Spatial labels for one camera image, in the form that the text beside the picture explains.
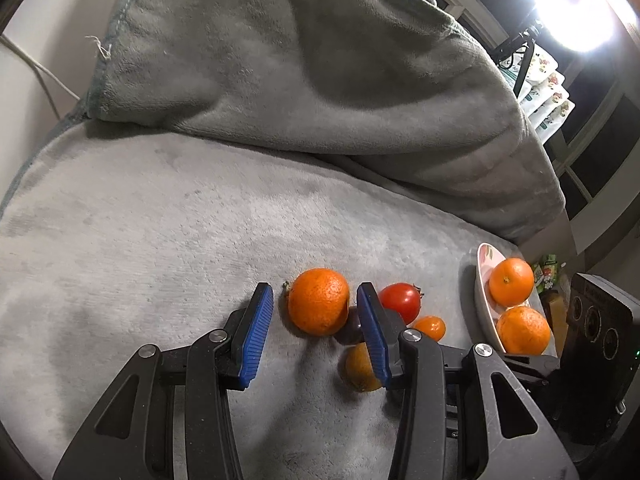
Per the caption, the rough bumpy orange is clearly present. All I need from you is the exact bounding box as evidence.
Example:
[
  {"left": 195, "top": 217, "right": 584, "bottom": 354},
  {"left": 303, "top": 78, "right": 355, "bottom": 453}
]
[{"left": 497, "top": 304, "right": 551, "bottom": 356}]

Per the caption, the small orange kumquat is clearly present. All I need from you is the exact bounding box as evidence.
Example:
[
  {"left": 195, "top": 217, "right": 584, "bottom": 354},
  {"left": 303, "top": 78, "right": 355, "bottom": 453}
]
[{"left": 412, "top": 315, "right": 446, "bottom": 341}]

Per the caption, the brown longan fruit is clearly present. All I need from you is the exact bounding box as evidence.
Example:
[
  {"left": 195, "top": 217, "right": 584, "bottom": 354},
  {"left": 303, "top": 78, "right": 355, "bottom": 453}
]
[{"left": 344, "top": 342, "right": 382, "bottom": 392}]

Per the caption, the red tomato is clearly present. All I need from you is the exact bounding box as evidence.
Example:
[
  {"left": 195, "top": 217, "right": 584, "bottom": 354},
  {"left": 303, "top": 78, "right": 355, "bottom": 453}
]
[{"left": 378, "top": 283, "right": 423, "bottom": 325}]

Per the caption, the large smooth orange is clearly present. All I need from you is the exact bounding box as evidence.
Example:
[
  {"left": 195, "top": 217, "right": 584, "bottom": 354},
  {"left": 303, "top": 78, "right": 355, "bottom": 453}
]
[{"left": 488, "top": 257, "right": 535, "bottom": 308}]

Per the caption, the dark purple grape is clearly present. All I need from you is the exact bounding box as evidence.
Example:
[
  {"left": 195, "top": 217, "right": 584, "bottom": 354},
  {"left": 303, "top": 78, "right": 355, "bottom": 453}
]
[{"left": 334, "top": 307, "right": 363, "bottom": 346}]

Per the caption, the small mandarin orange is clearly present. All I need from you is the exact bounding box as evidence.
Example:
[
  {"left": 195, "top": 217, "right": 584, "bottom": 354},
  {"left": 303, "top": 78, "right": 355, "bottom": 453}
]
[{"left": 286, "top": 268, "right": 350, "bottom": 337}]

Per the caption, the brown cardboard box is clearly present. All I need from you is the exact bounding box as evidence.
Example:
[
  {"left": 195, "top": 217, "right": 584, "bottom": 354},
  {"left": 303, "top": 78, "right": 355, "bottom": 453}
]
[{"left": 541, "top": 290, "right": 568, "bottom": 356}]

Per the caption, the green printed carton box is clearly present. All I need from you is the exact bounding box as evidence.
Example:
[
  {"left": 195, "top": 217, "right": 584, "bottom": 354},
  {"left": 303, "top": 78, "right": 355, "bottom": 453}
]
[{"left": 532, "top": 254, "right": 564, "bottom": 294}]

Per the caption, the floral white plate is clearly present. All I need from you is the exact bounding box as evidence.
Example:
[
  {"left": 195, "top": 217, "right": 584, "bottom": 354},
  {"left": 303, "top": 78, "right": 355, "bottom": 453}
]
[{"left": 475, "top": 243, "right": 542, "bottom": 353}]

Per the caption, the grey plush seat mat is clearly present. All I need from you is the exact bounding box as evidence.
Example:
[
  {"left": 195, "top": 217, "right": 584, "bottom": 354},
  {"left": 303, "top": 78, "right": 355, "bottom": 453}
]
[{"left": 1, "top": 122, "right": 513, "bottom": 478}]

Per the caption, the floral refill pouch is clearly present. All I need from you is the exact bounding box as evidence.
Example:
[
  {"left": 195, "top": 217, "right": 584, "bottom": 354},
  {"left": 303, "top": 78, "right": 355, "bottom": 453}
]
[
  {"left": 529, "top": 100, "right": 575, "bottom": 144},
  {"left": 518, "top": 72, "right": 565, "bottom": 112},
  {"left": 498, "top": 46, "right": 558, "bottom": 90},
  {"left": 523, "top": 86, "right": 570, "bottom": 128}
]

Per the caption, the black tripod stand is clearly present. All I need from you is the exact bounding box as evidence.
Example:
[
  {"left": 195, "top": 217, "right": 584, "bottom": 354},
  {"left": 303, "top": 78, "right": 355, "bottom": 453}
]
[{"left": 489, "top": 22, "right": 542, "bottom": 98}]

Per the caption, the grey blanket backrest cushion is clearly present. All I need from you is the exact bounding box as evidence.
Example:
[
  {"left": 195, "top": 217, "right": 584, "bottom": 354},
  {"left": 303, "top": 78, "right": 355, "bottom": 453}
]
[{"left": 86, "top": 0, "right": 565, "bottom": 243}]

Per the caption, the bright ring light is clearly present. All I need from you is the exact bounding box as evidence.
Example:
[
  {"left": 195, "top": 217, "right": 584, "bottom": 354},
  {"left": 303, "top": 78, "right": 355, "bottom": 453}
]
[{"left": 534, "top": 0, "right": 615, "bottom": 53}]

